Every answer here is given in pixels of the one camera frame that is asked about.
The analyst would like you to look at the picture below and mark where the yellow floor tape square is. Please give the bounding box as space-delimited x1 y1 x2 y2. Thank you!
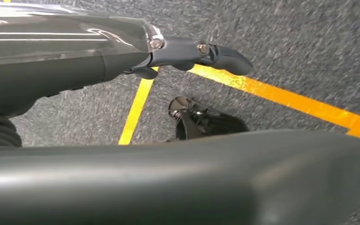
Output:
118 63 360 146

